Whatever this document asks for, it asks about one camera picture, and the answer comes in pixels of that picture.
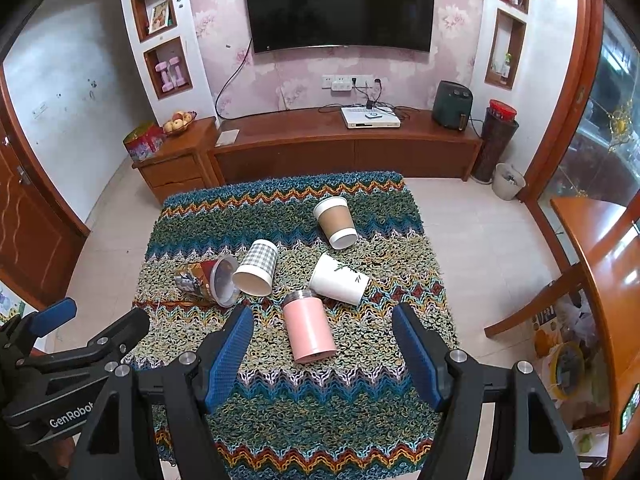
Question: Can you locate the white plastic bucket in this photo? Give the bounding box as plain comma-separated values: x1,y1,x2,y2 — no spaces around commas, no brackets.
491,162,526,202

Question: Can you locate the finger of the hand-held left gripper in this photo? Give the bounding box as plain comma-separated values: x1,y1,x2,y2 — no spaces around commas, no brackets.
20,307,151,376
0,297,78,357

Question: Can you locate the multicolour knitted zigzag blanket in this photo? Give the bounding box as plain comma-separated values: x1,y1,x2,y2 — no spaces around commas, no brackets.
120,171,458,478

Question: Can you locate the black television cable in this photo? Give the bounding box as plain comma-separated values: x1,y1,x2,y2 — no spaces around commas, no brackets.
215,37,253,121

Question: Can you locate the brown paper cup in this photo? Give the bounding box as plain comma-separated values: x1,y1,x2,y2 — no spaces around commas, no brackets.
313,196,358,251

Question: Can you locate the framed photo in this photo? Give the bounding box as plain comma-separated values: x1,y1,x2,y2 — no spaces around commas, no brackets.
148,0,173,33

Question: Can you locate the tall black bin red lid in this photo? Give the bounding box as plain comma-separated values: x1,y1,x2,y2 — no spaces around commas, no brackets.
472,100,520,183

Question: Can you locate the patterned cup with clear lid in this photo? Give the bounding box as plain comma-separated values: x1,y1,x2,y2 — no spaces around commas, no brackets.
175,255,240,308

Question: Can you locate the bowl of fruit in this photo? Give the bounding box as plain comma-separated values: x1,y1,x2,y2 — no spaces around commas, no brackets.
162,110,196,137

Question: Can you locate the white leaf print cup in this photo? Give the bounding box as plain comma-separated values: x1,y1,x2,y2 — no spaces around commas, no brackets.
307,253,371,306

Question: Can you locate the pink metal cup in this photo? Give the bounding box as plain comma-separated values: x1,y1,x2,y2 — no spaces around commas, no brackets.
282,289,337,364

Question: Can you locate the long wooden television cabinet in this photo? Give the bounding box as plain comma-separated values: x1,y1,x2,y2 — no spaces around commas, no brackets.
206,107,483,186

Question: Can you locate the black flat television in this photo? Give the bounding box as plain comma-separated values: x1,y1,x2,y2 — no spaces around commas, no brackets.
242,0,436,56

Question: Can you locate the white wall socket strip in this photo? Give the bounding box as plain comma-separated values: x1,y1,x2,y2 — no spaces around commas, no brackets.
321,75,375,93

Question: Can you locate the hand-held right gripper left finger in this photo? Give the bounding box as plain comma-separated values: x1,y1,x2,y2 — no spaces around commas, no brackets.
67,305,256,480

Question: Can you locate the red printed tin box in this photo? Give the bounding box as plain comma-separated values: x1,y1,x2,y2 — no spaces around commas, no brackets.
123,121,166,162

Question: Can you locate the glass sliding door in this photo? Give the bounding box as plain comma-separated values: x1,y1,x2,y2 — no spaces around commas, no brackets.
522,0,640,201

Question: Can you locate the checked paper cup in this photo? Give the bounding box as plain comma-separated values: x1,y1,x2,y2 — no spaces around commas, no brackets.
231,239,279,297

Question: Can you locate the brown wooden door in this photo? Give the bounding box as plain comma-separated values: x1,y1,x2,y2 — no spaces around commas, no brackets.
0,67,91,311

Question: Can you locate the dark green air fryer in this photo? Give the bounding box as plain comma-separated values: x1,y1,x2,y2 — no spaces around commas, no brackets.
432,80,473,131

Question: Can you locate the orange wooden table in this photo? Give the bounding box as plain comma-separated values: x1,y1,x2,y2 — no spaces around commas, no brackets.
550,195,640,480

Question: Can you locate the white set-top box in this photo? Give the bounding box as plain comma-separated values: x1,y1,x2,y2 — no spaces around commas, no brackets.
341,106,402,129

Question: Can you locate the small wooden drawer cabinet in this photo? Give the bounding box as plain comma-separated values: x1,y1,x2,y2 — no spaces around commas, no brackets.
131,116,221,206

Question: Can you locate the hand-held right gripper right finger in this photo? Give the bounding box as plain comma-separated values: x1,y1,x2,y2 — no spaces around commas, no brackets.
391,302,586,480

